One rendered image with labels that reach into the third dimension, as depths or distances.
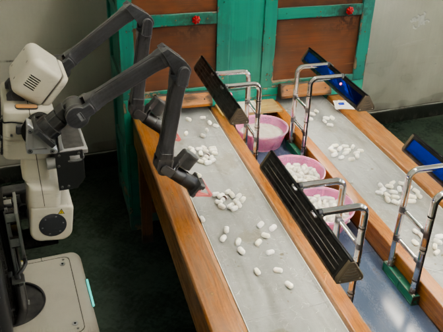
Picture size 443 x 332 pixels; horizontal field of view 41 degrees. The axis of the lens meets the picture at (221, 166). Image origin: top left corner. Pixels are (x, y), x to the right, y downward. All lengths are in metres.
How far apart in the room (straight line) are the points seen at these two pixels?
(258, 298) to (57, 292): 1.08
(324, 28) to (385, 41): 1.45
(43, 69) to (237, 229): 0.91
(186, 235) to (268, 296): 0.41
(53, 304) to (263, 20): 1.70
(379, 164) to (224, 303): 1.19
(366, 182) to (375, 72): 2.16
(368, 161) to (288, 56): 0.78
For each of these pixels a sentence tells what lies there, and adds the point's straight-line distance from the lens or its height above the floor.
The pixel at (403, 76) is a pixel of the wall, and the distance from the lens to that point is 4.92.
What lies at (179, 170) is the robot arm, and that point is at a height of 0.95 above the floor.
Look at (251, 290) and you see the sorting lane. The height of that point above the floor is 0.74.
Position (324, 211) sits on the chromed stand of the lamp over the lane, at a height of 1.12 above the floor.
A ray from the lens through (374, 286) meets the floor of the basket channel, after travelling 2.23.
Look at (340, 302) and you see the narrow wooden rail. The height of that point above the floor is 0.76.
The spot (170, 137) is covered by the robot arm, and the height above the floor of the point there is 1.10.
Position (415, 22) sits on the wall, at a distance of 4.80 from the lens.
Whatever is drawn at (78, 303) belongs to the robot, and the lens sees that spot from 2.70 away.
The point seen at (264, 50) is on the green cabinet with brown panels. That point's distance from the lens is 3.19.
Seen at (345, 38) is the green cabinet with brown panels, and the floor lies 1.08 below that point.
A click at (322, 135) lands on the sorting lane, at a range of 3.03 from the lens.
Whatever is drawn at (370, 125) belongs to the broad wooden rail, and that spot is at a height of 0.76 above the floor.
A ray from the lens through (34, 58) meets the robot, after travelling 2.13.
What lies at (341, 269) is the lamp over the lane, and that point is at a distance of 1.62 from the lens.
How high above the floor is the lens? 2.10
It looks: 30 degrees down
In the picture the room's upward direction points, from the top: 2 degrees clockwise
